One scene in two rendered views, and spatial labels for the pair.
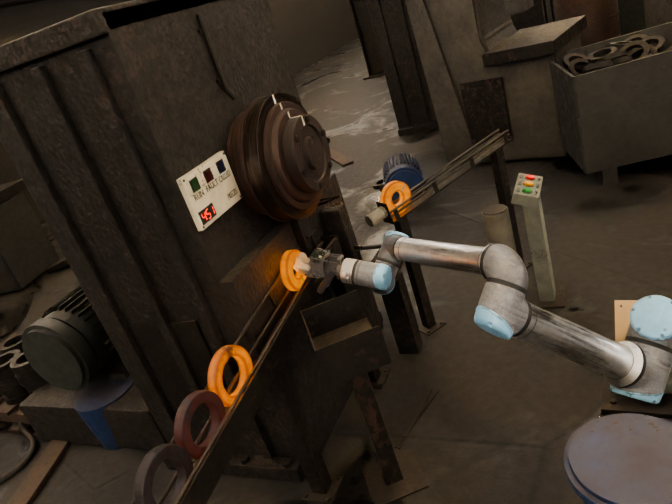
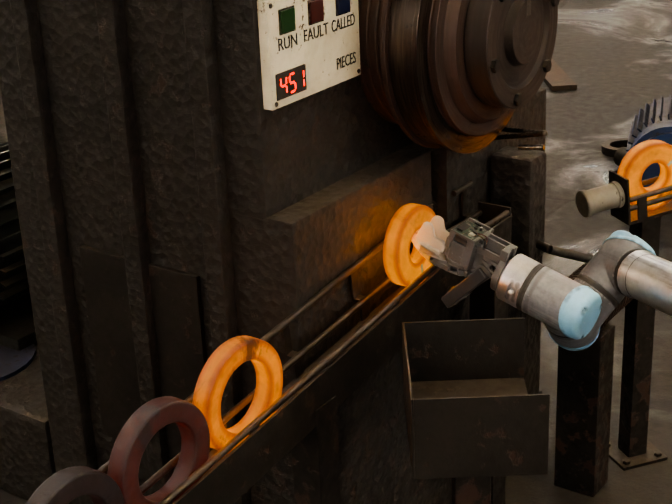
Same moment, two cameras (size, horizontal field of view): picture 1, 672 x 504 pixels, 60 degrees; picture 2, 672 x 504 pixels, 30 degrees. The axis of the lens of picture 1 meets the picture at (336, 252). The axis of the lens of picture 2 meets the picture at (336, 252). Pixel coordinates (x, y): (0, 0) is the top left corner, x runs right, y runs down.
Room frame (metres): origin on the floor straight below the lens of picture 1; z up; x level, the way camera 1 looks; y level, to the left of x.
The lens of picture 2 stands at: (-0.18, 0.07, 1.63)
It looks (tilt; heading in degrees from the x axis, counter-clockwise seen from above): 22 degrees down; 6
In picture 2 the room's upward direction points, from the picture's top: 3 degrees counter-clockwise
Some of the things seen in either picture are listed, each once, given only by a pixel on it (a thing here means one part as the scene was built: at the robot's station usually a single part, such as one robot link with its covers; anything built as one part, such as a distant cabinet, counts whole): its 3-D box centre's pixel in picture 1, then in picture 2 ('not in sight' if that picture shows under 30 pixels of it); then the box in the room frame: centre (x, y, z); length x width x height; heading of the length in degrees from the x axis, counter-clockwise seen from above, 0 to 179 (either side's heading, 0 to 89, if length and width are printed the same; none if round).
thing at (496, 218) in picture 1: (504, 258); not in sight; (2.42, -0.75, 0.26); 0.12 x 0.12 x 0.52
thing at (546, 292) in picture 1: (538, 242); not in sight; (2.38, -0.91, 0.31); 0.24 x 0.16 x 0.62; 151
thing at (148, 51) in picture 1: (218, 226); (289, 118); (2.36, 0.44, 0.88); 1.08 x 0.73 x 1.76; 151
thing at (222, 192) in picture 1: (211, 189); (312, 39); (1.90, 0.33, 1.15); 0.26 x 0.02 x 0.18; 151
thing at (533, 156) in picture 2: (338, 232); (516, 205); (2.36, -0.04, 0.68); 0.11 x 0.08 x 0.24; 61
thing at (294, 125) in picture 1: (308, 153); (514, 30); (2.10, -0.02, 1.11); 0.28 x 0.06 x 0.28; 151
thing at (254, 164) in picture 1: (286, 157); (467, 25); (2.14, 0.06, 1.11); 0.47 x 0.06 x 0.47; 151
